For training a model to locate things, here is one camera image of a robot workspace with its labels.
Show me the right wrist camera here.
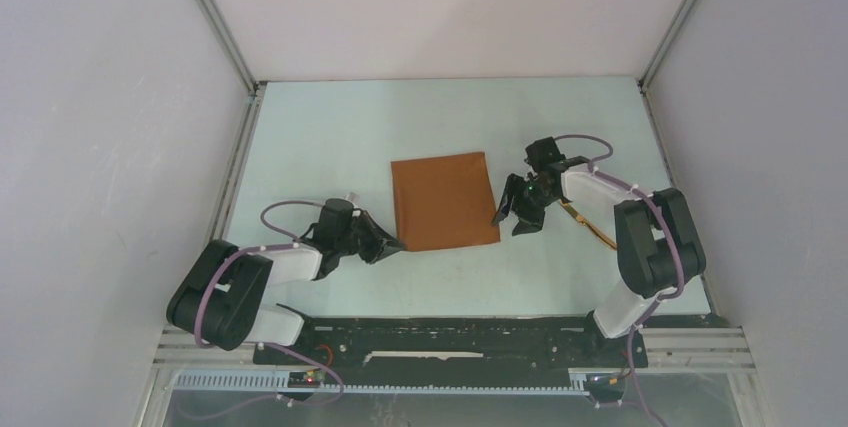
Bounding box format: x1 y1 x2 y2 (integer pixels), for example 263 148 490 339
525 137 566 173

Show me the orange cloth napkin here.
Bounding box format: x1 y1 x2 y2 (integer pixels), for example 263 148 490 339
391 151 501 252

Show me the aluminium frame rail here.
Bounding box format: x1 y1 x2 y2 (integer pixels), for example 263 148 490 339
136 315 775 426

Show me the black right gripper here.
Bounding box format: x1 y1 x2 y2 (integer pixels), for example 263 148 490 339
490 173 557 237

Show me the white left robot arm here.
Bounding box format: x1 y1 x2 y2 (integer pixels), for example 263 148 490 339
166 198 406 364

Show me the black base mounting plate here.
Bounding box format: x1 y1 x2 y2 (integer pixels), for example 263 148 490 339
292 316 648 390

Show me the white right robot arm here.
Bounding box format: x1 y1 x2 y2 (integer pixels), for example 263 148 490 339
492 166 707 365

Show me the gold knife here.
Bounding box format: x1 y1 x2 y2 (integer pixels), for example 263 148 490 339
560 202 617 251

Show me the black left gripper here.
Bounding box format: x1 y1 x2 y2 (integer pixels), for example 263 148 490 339
335 210 406 264

